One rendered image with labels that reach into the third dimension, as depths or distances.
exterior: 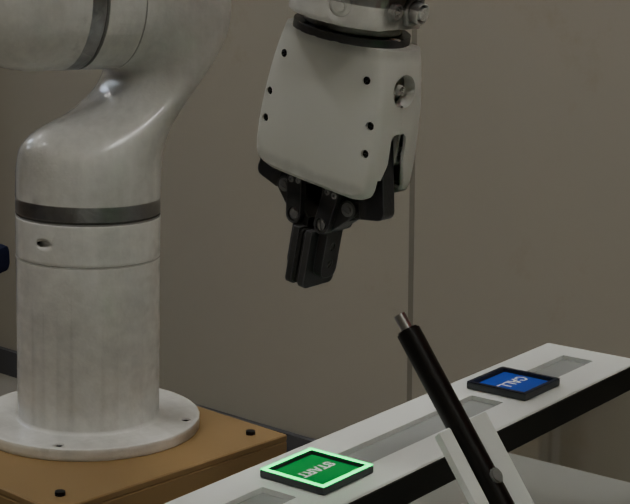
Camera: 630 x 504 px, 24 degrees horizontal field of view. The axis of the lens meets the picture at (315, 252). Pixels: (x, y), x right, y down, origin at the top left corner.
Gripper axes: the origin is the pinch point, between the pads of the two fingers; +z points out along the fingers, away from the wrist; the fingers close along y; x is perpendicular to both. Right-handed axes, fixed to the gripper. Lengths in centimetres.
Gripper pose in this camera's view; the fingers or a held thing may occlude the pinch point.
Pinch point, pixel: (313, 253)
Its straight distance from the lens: 97.0
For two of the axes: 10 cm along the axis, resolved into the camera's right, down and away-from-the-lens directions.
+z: -1.6, 9.3, 3.3
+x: -6.2, 1.6, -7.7
